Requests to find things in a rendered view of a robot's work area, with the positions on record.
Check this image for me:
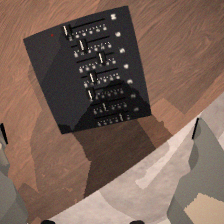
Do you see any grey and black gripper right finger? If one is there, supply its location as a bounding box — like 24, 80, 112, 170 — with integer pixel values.
167, 117, 224, 224

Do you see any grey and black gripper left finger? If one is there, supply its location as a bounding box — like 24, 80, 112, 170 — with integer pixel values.
0, 123, 28, 224

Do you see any black lighting desk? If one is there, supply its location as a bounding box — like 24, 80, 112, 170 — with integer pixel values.
23, 5, 152, 135

